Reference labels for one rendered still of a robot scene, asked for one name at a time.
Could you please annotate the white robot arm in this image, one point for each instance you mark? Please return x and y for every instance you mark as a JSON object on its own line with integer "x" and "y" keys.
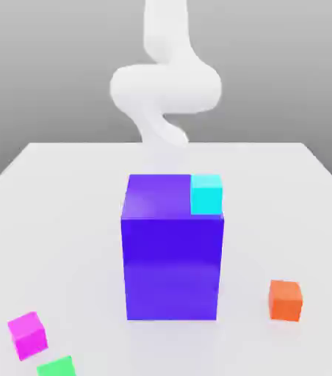
{"x": 166, "y": 88}

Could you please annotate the small cyan cube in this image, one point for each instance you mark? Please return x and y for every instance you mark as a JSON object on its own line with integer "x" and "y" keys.
{"x": 206, "y": 196}

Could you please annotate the small orange cube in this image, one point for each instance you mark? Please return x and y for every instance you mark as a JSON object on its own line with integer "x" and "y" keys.
{"x": 285, "y": 301}

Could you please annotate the small magenta cube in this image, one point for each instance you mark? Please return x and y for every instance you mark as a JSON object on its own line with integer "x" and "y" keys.
{"x": 28, "y": 336}

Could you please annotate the small green cube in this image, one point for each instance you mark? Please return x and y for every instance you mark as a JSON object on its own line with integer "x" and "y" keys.
{"x": 56, "y": 367}

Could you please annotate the large purple box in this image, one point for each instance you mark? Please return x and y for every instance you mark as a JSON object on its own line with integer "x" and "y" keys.
{"x": 172, "y": 264}

